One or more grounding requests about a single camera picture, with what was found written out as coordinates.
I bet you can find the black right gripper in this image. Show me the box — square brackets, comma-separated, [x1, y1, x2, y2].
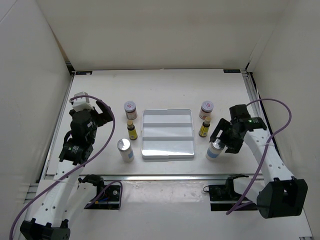
[209, 118, 243, 154]

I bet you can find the white shaker silver cap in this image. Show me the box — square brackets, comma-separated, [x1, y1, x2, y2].
[117, 138, 135, 163]
[205, 138, 225, 161]

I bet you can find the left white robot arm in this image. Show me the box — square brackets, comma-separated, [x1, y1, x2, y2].
[20, 95, 116, 240]

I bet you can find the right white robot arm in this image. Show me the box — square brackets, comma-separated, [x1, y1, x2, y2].
[210, 117, 308, 219]

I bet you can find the left spice jar white lid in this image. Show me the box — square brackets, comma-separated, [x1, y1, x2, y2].
[124, 101, 138, 120]

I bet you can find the spice jar white lid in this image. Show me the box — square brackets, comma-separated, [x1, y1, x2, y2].
[198, 100, 214, 120]
[124, 101, 138, 120]

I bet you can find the right small yellow label bottle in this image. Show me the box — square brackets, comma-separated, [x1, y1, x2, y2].
[198, 116, 212, 138]

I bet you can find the small yellow label bottle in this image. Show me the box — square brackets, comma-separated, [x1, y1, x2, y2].
[126, 120, 138, 141]
[198, 116, 212, 138]

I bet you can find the left small yellow label bottle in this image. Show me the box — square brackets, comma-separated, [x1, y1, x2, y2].
[126, 120, 138, 141]

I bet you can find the right spice jar white lid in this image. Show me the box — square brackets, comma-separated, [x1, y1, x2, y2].
[198, 100, 214, 120]

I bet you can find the left black corner label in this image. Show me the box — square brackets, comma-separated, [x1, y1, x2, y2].
[75, 71, 93, 76]

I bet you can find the black corner label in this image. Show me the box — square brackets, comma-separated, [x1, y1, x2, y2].
[223, 69, 241, 74]
[75, 71, 93, 76]

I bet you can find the white divided organizer tray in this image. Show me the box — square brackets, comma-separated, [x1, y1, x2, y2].
[141, 109, 195, 162]

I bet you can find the right black corner label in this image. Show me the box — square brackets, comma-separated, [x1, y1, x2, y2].
[223, 69, 241, 74]

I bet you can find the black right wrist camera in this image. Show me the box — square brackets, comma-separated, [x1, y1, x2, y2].
[229, 104, 251, 124]

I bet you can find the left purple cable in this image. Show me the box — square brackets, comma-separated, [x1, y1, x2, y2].
[8, 95, 124, 240]

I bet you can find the purple cable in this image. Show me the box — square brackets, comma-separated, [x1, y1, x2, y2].
[8, 95, 124, 240]
[225, 98, 293, 216]

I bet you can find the right aluminium frame rail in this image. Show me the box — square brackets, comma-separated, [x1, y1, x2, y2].
[241, 70, 265, 119]

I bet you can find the aluminium frame rail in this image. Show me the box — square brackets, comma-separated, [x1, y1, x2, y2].
[241, 70, 265, 119]
[41, 173, 266, 182]
[35, 71, 75, 184]

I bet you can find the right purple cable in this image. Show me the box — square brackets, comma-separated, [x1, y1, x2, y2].
[225, 98, 293, 216]

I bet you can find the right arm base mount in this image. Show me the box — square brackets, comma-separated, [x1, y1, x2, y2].
[202, 184, 241, 212]

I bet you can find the front aluminium frame rail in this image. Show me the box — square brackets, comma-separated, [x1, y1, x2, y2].
[41, 173, 266, 182]

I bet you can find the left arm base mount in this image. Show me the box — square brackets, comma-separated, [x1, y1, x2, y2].
[84, 180, 123, 210]

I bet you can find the left aluminium frame rail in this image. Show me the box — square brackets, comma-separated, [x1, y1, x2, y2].
[35, 71, 75, 184]

